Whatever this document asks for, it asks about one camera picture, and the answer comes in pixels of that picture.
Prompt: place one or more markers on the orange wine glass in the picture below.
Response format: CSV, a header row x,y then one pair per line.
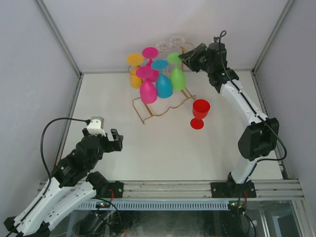
x,y
134,61

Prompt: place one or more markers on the clear wine glass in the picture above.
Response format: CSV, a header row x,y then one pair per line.
x,y
177,41
163,46

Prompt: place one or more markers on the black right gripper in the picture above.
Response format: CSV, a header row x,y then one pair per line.
x,y
192,54

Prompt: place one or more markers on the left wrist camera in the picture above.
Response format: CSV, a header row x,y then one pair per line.
x,y
96,126

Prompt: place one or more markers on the clear wine glass right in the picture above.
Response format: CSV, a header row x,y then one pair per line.
x,y
177,41

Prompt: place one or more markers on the gold wire glass rack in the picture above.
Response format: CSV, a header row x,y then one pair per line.
x,y
161,106

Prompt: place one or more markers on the pink wine glass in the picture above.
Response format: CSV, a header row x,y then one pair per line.
x,y
151,53
148,93

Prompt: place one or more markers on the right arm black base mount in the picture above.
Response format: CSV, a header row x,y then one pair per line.
x,y
229,189

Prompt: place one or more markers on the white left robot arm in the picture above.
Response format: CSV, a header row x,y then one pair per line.
x,y
71,183

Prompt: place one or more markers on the grey slotted cable duct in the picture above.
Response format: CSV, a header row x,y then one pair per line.
x,y
156,205

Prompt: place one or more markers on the back pink wine glass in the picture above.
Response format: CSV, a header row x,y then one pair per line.
x,y
151,53

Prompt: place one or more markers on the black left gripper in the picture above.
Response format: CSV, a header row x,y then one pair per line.
x,y
110,143

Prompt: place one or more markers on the front pink wine glass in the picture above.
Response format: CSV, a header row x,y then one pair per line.
x,y
148,93

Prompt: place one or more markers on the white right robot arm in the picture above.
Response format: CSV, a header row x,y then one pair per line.
x,y
260,134

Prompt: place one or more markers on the aluminium frame rail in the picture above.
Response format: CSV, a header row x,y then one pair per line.
x,y
200,190

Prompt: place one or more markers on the blue wine glass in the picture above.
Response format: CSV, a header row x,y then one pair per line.
x,y
163,83

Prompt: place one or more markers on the clear wine glass left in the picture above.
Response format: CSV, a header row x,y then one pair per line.
x,y
163,46

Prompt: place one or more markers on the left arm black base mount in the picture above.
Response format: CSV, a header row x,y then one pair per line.
x,y
114,190

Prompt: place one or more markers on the green wine glass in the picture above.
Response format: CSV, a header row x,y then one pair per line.
x,y
177,77

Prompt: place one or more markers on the red wine glass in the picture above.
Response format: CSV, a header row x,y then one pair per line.
x,y
201,109

